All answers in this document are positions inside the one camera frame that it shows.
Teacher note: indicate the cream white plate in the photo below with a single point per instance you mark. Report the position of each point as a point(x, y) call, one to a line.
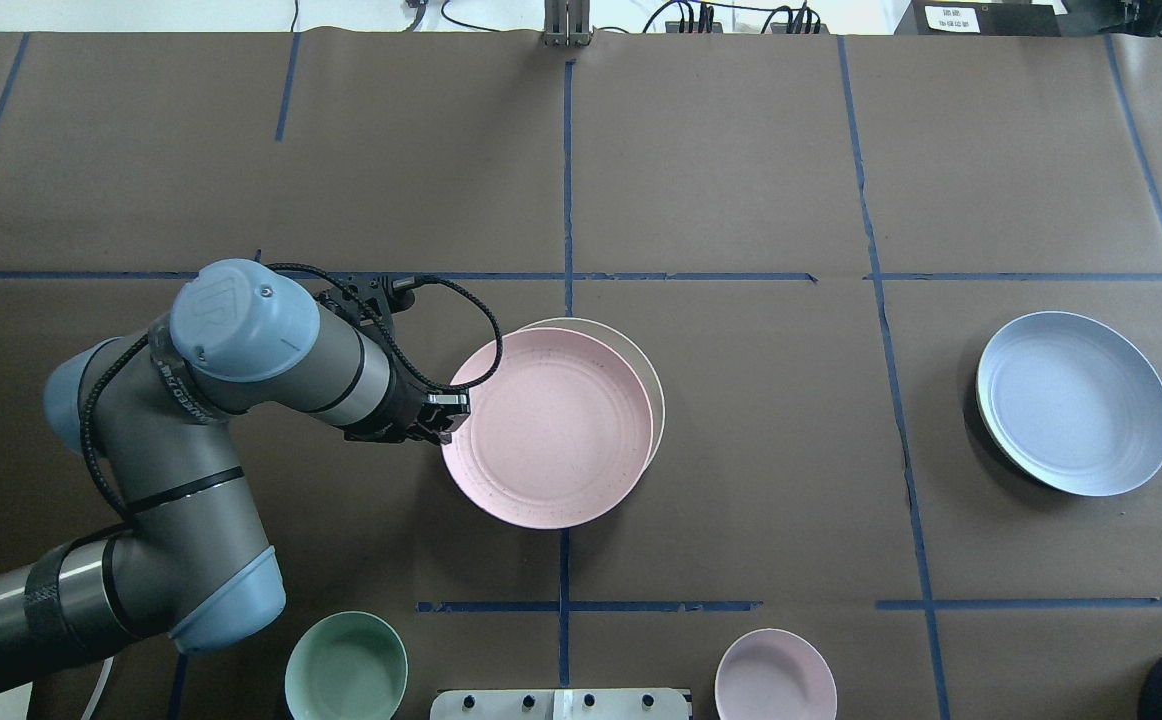
point(634, 356)

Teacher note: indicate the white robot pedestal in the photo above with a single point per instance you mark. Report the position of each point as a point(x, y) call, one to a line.
point(564, 703)

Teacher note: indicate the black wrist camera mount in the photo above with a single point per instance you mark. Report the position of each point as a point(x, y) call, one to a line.
point(370, 300)

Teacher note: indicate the blue plate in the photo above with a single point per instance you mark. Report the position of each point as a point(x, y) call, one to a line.
point(1072, 403)

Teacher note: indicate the black box with label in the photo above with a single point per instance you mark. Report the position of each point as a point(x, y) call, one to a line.
point(979, 18)

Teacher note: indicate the pink plate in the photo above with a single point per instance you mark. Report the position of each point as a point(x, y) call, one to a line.
point(559, 435)

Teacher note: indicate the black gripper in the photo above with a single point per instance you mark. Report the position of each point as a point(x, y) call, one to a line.
point(403, 412)

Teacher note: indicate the pink bowl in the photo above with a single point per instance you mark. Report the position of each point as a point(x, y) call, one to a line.
point(774, 674)

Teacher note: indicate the green bowl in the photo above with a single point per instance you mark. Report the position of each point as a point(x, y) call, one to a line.
point(349, 665)

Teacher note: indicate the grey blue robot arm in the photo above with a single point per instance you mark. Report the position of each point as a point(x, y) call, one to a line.
point(150, 414)

